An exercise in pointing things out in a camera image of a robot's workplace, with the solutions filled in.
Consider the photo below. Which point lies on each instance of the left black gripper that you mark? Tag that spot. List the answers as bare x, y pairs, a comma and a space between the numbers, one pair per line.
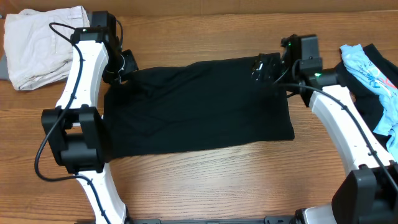
112, 78

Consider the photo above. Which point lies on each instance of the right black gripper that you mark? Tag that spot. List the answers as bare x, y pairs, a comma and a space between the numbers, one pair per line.
265, 66

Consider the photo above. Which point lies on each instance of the black t-shirt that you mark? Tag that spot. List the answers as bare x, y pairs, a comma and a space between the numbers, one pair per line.
205, 105

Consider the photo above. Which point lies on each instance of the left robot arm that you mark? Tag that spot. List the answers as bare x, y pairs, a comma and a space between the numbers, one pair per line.
74, 129

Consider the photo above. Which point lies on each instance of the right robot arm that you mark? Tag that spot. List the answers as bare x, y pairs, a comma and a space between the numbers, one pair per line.
369, 192

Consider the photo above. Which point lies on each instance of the folded beige trousers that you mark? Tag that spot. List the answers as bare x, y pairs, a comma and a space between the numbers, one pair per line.
36, 55

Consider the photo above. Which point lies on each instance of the light blue printed shirt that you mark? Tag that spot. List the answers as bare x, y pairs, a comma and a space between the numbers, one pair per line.
373, 84

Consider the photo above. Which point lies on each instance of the grey folded cloth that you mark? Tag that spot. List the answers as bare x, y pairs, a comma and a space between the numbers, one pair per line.
4, 75

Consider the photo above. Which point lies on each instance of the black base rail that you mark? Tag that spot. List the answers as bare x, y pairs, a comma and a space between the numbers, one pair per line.
214, 221

